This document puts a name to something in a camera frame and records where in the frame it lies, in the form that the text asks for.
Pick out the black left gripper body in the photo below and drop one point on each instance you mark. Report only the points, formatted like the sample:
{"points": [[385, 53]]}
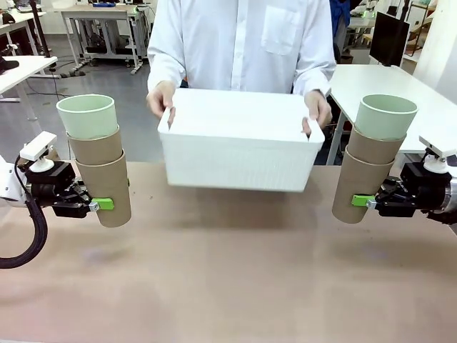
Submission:
{"points": [[60, 193]]}

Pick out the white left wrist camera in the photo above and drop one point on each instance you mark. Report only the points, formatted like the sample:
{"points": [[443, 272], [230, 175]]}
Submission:
{"points": [[37, 150]]}

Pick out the person's left hand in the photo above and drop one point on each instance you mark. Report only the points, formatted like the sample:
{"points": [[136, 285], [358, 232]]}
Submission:
{"points": [[321, 107]]}

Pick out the black stand pole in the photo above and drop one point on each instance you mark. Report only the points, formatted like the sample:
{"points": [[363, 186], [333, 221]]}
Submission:
{"points": [[40, 28]]}

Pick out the black computer monitor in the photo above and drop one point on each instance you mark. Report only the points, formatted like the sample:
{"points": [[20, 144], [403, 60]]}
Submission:
{"points": [[389, 37]]}

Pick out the blue jacket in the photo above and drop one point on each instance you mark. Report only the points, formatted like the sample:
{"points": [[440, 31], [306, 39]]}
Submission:
{"points": [[341, 18]]}

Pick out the person's left forearm white sleeve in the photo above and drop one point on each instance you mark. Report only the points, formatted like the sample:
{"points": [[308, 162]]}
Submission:
{"points": [[316, 75]]}

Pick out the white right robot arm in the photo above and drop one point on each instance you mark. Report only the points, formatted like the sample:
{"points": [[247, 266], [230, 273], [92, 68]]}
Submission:
{"points": [[451, 194]]}

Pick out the white table with black edge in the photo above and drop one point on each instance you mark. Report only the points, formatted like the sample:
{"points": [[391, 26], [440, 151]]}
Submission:
{"points": [[21, 69]]}

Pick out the white plastic basket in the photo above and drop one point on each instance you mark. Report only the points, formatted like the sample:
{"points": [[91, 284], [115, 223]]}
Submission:
{"points": [[239, 150]]}

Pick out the pale green cup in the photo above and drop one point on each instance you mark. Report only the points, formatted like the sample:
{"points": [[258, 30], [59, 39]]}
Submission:
{"points": [[385, 118], [89, 118]]}

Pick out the grey height-adjustable desk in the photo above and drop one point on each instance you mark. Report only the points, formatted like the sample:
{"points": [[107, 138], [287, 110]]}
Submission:
{"points": [[103, 16]]}

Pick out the black object on white table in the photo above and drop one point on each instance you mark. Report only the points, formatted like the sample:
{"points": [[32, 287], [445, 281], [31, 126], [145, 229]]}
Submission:
{"points": [[9, 66]]}

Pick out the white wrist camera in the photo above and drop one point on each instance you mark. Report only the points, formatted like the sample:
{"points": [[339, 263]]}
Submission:
{"points": [[37, 150], [441, 150]]}

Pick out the person's right hand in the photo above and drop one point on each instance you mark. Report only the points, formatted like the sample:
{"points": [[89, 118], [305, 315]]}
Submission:
{"points": [[159, 98]]}

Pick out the large white side table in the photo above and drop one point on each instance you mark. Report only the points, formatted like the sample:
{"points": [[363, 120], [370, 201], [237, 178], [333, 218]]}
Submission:
{"points": [[375, 82]]}

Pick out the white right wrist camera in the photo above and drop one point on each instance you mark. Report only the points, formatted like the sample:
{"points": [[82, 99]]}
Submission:
{"points": [[441, 150]]}

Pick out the person's right forearm white sleeve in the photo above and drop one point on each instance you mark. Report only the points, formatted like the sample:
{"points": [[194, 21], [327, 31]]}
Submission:
{"points": [[164, 68]]}

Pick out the person's white shirt torso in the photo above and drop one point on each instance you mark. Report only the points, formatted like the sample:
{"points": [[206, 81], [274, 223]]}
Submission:
{"points": [[239, 43]]}

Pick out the brown paper-look cup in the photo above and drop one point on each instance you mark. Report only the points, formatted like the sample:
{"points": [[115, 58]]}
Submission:
{"points": [[107, 193], [93, 150], [375, 150], [357, 189]]}

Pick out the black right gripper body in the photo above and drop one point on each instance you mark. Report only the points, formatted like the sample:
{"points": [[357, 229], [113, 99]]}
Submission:
{"points": [[414, 194]]}

